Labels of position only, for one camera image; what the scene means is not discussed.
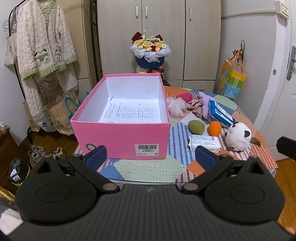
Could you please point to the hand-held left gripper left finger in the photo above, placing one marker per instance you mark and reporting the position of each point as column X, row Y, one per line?
column 97, row 156

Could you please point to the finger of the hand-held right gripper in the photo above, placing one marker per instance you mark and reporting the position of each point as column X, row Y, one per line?
column 286, row 148

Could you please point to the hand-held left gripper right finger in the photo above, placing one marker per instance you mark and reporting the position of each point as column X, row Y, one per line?
column 204, row 156

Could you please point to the white wet wipes pack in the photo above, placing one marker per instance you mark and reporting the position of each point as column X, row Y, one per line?
column 203, row 141

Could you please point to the pink cardboard box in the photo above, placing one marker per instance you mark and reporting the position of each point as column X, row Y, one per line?
column 115, row 136

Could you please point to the orange makeup sponge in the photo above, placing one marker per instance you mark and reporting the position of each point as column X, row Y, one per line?
column 214, row 128

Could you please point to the green makeup sponge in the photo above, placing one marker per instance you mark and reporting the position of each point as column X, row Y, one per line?
column 196, row 127

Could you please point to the white cat plush toy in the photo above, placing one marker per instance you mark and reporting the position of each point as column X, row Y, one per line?
column 238, row 136

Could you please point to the blue tissue pack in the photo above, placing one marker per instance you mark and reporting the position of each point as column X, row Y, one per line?
column 219, row 113

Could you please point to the lilac cloth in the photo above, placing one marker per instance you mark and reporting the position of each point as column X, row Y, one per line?
column 205, row 104

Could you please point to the white fluffy plush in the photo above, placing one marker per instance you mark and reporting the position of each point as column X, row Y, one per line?
column 177, row 109

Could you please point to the grey sneaker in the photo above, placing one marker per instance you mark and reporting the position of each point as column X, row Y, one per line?
column 57, row 153

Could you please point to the floral fabric scrunchie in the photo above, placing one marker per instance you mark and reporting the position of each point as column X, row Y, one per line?
column 195, row 104

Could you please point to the brown paper bag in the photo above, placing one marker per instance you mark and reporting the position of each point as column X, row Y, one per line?
column 57, row 115

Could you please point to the printed paper sheet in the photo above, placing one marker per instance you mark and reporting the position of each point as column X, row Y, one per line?
column 131, row 111

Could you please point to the white door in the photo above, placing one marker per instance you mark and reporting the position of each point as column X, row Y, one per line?
column 272, row 92

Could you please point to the pair of sneakers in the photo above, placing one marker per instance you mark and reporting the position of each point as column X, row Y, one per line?
column 37, row 153

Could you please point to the pink plush ball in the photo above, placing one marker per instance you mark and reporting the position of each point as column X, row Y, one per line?
column 185, row 96

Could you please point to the colourful gift bag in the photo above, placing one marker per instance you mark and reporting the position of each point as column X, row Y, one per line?
column 233, row 83

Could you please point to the dark bag with label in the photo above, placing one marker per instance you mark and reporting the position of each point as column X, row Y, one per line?
column 17, row 171

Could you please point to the white fleece pants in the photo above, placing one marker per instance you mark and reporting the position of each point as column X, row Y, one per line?
column 67, row 78

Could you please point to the wooden cabinet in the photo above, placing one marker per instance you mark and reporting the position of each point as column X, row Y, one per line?
column 7, row 148

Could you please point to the flower bouquet with blue wrap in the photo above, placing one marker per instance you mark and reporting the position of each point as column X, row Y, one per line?
column 148, row 58

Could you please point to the beige tall cabinet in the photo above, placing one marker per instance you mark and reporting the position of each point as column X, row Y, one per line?
column 81, row 34

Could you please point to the beige wardrobe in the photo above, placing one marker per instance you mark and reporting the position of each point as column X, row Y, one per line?
column 166, row 34

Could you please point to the white fleece cardigan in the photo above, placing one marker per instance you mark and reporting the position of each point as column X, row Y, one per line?
column 46, row 34

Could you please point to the cream tote bag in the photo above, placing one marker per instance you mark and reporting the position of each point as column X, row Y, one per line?
column 10, row 53

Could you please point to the black clothes rack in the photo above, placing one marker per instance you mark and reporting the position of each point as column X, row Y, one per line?
column 13, row 8

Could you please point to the white wall switch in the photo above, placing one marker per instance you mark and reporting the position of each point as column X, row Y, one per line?
column 282, row 9

